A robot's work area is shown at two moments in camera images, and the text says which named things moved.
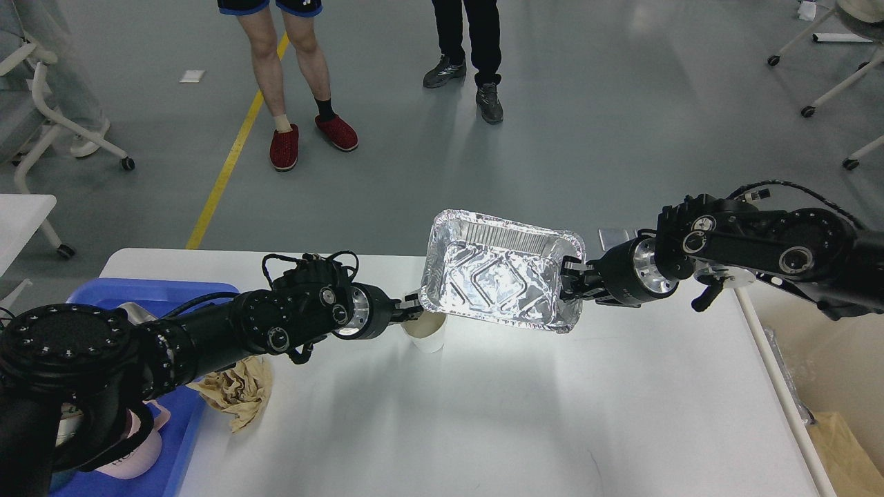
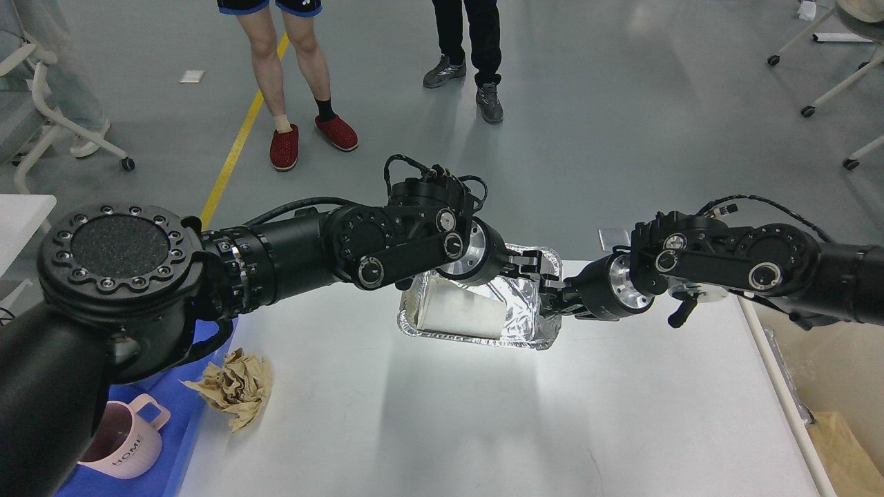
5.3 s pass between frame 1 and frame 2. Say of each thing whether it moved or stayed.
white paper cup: moved
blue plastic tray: stayed
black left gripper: moved
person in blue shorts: stayed
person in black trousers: stayed
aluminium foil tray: moved
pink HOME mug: stayed
